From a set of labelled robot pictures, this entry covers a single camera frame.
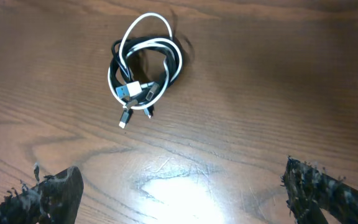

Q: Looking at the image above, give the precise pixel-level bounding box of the black USB cable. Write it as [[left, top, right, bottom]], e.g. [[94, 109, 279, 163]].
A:
[[109, 35, 181, 129]]

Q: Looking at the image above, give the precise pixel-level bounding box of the white USB cable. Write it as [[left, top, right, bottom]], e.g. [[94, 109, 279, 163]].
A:
[[107, 12, 183, 111]]

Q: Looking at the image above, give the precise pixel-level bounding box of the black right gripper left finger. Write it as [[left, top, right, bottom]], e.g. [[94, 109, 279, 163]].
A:
[[0, 164, 84, 224]]

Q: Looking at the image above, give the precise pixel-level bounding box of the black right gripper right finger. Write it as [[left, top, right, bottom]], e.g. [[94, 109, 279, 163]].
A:
[[281, 156, 358, 223]]

